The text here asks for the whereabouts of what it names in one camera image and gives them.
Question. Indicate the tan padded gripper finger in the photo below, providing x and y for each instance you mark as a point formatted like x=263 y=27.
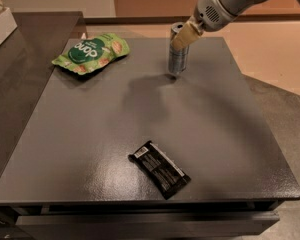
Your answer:
x=184 y=34

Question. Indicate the grey robot gripper body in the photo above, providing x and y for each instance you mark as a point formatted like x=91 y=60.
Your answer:
x=208 y=15

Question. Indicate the silver blue redbull can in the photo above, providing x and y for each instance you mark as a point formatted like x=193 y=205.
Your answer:
x=177 y=58

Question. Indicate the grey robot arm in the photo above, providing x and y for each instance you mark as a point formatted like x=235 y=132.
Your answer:
x=237 y=7

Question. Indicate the black rxbar chocolate wrapper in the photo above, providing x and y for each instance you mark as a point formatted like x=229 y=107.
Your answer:
x=163 y=172

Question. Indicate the green snack chip bag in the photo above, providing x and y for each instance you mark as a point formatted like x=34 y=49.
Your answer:
x=93 y=54

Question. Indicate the white box at left edge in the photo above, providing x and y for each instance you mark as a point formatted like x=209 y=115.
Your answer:
x=7 y=24

